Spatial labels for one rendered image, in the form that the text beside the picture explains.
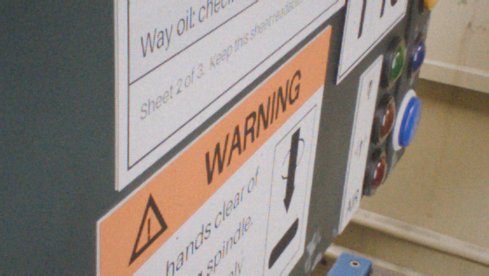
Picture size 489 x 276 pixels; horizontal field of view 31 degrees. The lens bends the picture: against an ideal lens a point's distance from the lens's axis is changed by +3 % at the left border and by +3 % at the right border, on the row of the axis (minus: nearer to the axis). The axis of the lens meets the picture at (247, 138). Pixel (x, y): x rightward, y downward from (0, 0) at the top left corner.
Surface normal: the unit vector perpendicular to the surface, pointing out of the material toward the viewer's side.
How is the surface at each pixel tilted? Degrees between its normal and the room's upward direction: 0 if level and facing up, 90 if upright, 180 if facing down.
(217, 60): 90
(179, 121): 90
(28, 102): 90
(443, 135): 90
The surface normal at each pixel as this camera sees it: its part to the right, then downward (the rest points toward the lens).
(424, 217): -0.42, 0.40
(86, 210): 0.90, 0.25
